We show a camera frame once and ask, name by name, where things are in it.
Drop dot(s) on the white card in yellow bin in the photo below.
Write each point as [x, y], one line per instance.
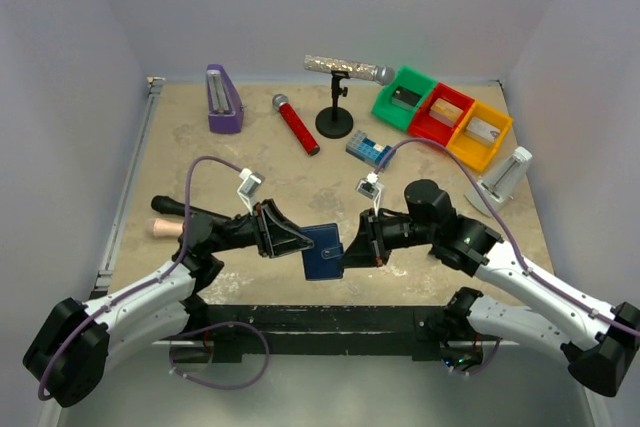
[482, 131]

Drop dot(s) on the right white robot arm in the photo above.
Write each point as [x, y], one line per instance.
[595, 340]

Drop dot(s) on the dark card in green bin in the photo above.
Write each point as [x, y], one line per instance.
[405, 99]

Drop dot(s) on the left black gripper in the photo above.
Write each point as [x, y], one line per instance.
[263, 229]

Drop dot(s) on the navy blue card holder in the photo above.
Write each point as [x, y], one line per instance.
[323, 260]

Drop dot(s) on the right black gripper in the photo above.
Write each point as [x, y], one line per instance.
[373, 237]

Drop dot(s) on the black microphone stand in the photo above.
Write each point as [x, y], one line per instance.
[335, 122]

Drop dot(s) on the green plastic bin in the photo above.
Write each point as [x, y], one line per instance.
[410, 79]

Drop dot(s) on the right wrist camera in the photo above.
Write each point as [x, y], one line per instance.
[371, 187]

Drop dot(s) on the black microphone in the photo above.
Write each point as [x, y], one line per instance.
[166, 205]

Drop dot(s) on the white metronome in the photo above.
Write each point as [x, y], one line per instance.
[495, 189]

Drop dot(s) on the yellow plastic bin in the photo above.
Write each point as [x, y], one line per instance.
[475, 154]

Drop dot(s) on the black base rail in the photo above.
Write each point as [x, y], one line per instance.
[421, 333]

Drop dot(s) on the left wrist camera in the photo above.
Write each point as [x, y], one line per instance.
[250, 183]

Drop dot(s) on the blue toy brick block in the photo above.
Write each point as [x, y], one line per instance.
[368, 151]

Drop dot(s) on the pink microphone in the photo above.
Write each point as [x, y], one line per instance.
[161, 228]

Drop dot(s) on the purple metronome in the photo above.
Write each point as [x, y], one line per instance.
[225, 108]

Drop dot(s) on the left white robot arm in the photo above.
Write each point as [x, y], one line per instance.
[69, 354]

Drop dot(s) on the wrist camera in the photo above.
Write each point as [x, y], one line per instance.
[250, 183]
[371, 187]

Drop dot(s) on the silver glitter microphone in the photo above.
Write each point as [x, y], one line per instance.
[380, 74]

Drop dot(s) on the aluminium frame rail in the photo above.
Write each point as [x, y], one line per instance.
[106, 268]

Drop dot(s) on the red glitter microphone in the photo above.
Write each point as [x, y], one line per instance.
[281, 104]

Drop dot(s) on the gold card in red bin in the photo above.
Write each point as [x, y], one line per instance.
[445, 112]

